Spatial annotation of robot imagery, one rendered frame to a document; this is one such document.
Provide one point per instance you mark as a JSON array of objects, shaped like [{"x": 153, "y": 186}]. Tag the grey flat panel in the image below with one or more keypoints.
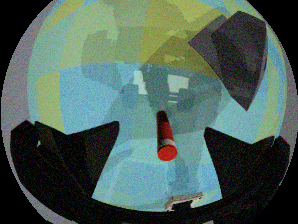
[{"x": 236, "y": 49}]

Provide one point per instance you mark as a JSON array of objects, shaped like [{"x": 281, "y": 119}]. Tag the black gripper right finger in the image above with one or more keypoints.
[{"x": 233, "y": 158}]

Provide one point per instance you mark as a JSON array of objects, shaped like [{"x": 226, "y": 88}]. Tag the red peg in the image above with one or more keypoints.
[{"x": 166, "y": 149}]

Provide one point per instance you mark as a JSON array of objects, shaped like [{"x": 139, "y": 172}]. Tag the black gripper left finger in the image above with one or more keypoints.
[{"x": 84, "y": 153}]

